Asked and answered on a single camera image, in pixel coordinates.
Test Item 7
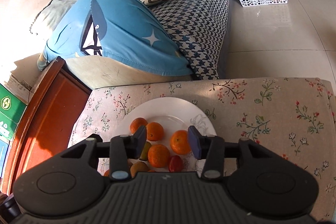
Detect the brown kiwi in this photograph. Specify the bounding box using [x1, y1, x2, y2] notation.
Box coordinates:
[130, 161, 149, 178]

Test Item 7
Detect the tangerine top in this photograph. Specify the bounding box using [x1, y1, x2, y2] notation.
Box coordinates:
[129, 117, 148, 134]

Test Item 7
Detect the large orange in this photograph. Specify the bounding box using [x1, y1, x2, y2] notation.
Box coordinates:
[147, 144, 170, 168]

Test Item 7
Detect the red cherry tomato front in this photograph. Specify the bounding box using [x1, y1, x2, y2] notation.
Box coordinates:
[168, 155, 184, 172]

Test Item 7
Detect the green fruit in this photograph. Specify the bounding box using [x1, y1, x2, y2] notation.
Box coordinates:
[139, 141, 151, 161]

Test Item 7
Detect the white floral plate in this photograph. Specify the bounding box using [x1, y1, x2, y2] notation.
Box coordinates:
[97, 97, 217, 175]

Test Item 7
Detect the red wooden cabinet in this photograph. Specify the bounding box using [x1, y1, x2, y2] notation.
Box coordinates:
[1, 57, 91, 194]

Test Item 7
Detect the pale green sofa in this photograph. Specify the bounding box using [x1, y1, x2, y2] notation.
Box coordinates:
[66, 56, 193, 90]

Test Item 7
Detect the floral tablecloth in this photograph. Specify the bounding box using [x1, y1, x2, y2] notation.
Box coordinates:
[70, 78, 335, 220]

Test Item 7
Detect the green cardboard box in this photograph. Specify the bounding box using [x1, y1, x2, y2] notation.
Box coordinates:
[0, 85, 26, 140]

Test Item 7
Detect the blue cardboard box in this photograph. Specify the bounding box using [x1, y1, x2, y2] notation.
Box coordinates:
[0, 136, 9, 176]

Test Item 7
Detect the houndstooth sofa cover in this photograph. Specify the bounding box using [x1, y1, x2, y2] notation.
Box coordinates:
[151, 0, 233, 80]

